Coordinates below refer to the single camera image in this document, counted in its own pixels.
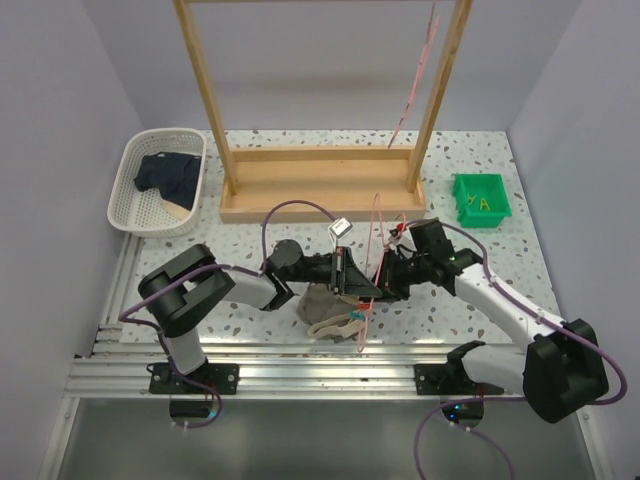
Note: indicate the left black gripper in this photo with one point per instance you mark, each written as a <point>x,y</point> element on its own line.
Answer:
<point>353,277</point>

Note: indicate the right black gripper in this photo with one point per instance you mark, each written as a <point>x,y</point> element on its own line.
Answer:
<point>389,284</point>

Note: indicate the grey beige underwear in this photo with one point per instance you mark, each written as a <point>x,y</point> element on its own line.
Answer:
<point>327,314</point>

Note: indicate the navy blue underwear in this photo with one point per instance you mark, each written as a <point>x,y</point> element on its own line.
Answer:
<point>175,176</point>

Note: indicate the pink wire hanger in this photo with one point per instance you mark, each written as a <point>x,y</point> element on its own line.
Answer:
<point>430,36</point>

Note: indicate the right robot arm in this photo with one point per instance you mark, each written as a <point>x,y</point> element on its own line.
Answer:
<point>559,368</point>

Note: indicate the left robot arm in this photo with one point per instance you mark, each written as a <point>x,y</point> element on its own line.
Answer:
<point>181,293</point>

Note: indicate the wooden clothes rack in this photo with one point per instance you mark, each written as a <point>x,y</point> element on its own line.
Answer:
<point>344,179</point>

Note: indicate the green plastic bin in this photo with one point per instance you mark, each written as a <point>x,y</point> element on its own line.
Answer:
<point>488,186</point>

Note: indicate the white plastic basket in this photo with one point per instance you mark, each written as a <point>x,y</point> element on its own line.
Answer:
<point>141,213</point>

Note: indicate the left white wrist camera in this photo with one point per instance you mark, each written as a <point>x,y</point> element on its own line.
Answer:
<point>338,229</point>

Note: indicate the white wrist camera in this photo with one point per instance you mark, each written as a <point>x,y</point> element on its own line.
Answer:
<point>396,237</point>
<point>338,229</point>

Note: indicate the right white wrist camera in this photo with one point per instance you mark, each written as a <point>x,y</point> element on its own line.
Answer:
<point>396,237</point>

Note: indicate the aluminium rail base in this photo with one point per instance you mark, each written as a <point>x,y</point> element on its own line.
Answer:
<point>308,371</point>

